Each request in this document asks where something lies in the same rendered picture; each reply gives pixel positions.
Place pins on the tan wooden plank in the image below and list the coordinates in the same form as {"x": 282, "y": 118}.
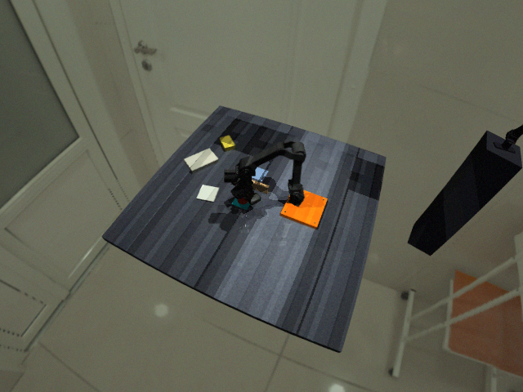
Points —
{"x": 260, "y": 187}

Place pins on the yellow rectangular block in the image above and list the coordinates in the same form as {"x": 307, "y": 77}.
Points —
{"x": 227, "y": 143}

